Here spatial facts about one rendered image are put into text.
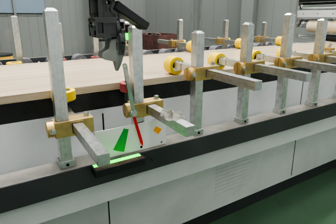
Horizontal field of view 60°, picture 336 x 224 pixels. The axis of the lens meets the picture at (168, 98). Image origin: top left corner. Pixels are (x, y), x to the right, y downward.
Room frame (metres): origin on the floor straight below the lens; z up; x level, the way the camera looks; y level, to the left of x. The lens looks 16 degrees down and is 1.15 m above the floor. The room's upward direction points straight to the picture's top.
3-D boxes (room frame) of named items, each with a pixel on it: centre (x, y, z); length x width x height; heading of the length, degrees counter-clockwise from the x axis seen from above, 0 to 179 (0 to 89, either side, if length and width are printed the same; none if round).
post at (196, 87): (1.08, -0.11, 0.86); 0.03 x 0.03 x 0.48; 31
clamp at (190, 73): (1.09, -0.13, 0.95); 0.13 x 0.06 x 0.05; 121
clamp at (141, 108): (0.97, 0.09, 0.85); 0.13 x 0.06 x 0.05; 121
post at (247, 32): (1.21, -0.32, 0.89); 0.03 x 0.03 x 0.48; 31
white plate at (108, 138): (0.92, 0.12, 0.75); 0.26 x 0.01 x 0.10; 121
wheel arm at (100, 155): (0.81, 0.26, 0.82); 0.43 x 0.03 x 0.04; 31
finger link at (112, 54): (0.82, 0.16, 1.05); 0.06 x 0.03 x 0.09; 121
